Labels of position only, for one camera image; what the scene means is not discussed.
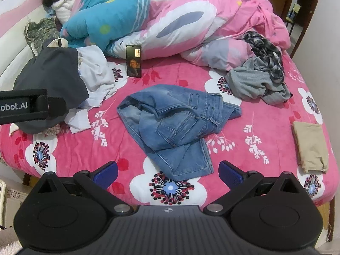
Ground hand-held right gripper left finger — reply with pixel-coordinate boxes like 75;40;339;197
38;161;134;215

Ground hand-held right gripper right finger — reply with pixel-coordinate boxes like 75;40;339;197
204;161;300;215

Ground blue denim jeans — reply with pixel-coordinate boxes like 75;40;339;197
0;50;335;206

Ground dark grey garment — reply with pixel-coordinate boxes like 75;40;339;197
12;46;90;134

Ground white padded headboard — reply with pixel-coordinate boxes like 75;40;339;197
0;4;54;83

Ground camouflage cloth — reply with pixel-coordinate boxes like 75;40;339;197
24;18;61;57

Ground white garment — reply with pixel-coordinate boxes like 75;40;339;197
64;45;119;135

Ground folded beige pants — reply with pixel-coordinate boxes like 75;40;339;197
292;121;330;174

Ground black smartphone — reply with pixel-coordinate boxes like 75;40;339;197
125;45;142;78

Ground black and white plaid shirt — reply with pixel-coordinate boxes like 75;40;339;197
240;30;289;85

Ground pink and blue quilt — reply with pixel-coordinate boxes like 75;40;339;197
60;0;291;72

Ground chair with yellow seat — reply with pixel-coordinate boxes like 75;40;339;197
285;3;302;32

